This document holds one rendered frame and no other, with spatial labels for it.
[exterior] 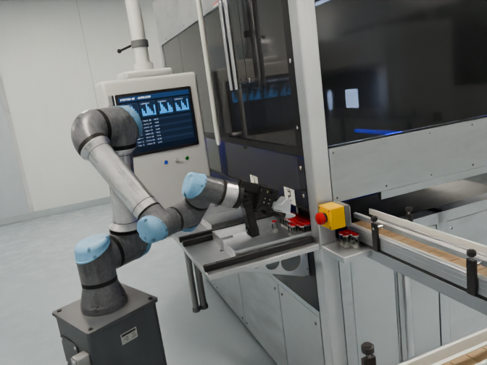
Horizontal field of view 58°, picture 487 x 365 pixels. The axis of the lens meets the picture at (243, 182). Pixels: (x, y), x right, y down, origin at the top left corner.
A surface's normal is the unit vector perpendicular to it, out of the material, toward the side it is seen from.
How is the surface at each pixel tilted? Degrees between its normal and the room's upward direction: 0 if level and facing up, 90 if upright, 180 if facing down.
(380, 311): 90
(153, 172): 90
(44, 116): 90
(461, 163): 90
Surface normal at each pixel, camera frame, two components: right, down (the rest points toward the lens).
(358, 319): 0.36, 0.15
